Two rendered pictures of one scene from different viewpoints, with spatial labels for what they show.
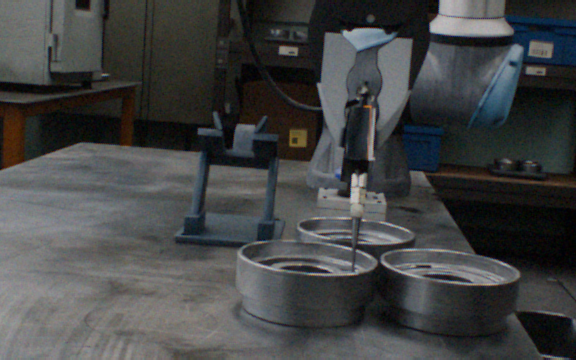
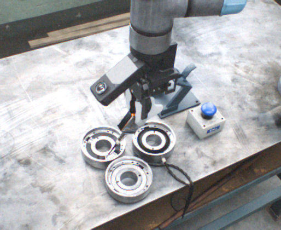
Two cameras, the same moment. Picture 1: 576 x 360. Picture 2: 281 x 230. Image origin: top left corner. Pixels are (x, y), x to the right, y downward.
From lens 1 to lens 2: 0.87 m
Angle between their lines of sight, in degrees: 59
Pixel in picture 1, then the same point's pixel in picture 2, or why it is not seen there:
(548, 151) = not seen: outside the picture
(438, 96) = not seen: outside the picture
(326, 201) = (189, 113)
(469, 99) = not seen: outside the picture
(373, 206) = (200, 126)
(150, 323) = (61, 132)
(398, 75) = (139, 113)
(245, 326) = (76, 149)
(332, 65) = (127, 95)
